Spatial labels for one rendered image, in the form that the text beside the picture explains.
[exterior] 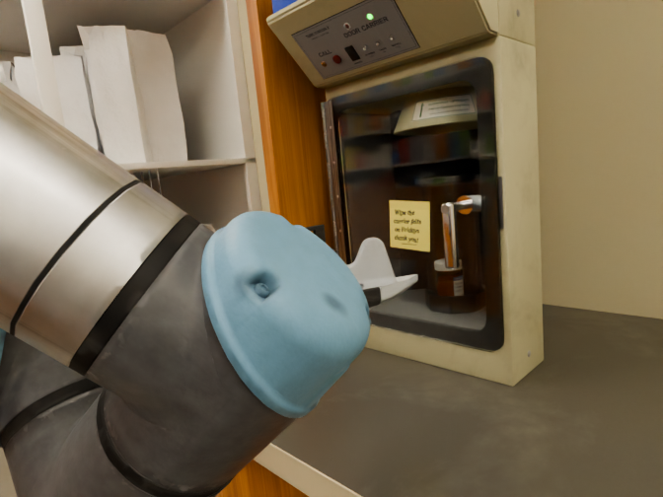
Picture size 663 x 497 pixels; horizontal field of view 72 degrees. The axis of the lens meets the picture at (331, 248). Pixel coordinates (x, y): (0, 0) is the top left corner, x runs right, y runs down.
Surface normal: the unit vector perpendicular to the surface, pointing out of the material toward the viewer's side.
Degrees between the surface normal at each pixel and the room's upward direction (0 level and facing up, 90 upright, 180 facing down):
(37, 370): 49
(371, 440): 0
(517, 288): 90
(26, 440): 63
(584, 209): 90
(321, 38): 135
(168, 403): 109
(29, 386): 53
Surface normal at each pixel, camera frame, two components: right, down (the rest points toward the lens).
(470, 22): -0.44, 0.82
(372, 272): 0.28, 0.11
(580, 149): -0.71, 0.18
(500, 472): -0.10, -0.98
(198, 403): -0.06, 0.36
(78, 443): -0.69, -0.28
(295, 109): 0.69, 0.04
